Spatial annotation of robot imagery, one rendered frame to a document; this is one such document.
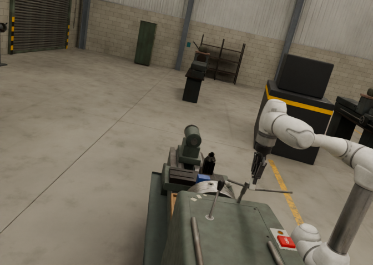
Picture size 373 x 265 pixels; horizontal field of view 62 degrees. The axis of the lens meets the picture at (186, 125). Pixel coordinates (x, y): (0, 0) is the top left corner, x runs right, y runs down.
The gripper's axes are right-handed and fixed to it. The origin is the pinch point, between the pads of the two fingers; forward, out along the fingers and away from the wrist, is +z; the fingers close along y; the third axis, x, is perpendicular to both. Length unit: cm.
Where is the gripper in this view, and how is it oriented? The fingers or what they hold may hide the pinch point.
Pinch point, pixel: (252, 182)
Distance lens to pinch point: 156.1
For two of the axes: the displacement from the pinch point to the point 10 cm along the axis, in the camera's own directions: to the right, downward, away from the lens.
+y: -0.6, -3.1, 9.5
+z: -2.0, 9.3, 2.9
